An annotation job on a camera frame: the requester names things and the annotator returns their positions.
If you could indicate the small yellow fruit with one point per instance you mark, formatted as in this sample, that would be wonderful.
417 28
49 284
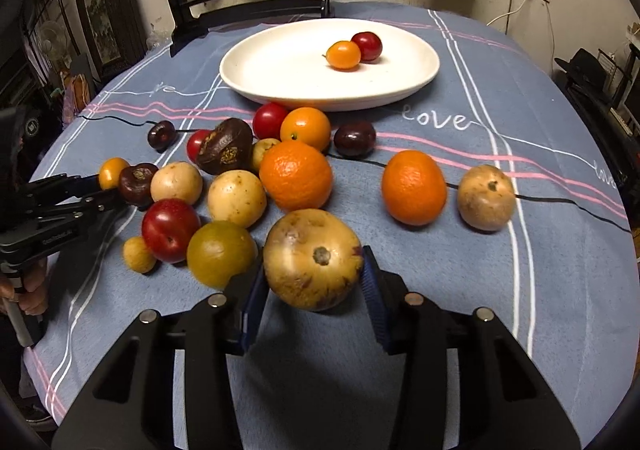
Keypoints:
263 153

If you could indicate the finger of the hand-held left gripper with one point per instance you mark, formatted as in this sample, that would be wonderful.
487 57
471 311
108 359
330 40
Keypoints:
85 207
65 184

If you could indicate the black desk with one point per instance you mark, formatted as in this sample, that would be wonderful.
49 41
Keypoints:
590 104

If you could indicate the large tan spotted fruit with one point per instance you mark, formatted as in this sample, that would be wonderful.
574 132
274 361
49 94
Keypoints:
312 258

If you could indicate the medium smooth orange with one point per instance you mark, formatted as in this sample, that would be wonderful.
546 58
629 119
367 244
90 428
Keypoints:
305 128

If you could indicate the black hat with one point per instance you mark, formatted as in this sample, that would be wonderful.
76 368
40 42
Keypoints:
585 64

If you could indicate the orange patterned bag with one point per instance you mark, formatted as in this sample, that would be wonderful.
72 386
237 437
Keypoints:
77 97

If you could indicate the small tan longan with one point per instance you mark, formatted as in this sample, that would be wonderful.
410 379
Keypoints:
139 255

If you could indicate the round dark brown mangosteen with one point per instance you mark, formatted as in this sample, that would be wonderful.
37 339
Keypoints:
137 185

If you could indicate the dark framed painting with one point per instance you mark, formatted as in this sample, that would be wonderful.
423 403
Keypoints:
100 14

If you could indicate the green-yellow citrus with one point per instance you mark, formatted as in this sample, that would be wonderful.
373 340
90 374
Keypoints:
221 254

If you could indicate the orange mandarin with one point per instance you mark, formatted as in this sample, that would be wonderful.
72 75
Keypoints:
413 187

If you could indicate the small dark purple fruit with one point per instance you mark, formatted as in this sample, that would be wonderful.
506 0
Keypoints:
161 135

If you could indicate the tan round fruit dark stem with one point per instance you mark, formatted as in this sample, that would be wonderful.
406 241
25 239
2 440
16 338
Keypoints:
486 197

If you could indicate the small red plum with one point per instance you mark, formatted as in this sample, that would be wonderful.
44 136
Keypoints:
267 118
371 43

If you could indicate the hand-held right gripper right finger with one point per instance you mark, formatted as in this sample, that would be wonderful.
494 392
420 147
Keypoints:
375 300

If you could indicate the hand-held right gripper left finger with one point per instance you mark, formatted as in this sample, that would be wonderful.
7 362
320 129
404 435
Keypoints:
252 302

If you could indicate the person's left hand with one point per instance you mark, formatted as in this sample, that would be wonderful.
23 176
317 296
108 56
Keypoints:
34 297

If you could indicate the heart-shaped dark brown mangosteen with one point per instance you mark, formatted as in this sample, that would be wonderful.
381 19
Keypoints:
224 145

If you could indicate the blue-grey striped tablecloth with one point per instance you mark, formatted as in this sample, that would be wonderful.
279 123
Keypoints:
500 305

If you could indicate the black box white logo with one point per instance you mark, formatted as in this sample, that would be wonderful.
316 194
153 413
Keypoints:
31 127

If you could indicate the pale tan round fruit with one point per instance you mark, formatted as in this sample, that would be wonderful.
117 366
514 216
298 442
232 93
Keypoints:
176 182
236 198

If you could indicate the white oval plate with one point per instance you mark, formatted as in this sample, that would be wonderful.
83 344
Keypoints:
280 69

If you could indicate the white electric fan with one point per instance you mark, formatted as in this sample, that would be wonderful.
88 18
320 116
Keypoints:
52 37

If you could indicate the dark purple plum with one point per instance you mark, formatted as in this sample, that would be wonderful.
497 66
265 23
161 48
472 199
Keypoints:
354 139

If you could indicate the large red plum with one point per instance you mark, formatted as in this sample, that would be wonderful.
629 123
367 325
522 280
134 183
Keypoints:
170 230

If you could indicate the small orange kumquat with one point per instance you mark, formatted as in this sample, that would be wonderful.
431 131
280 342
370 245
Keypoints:
112 173
343 54

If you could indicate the small red cherry tomato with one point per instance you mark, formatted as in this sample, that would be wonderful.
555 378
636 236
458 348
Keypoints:
195 142

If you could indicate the large dimpled orange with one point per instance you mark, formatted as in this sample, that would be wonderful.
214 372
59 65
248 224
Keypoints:
295 174

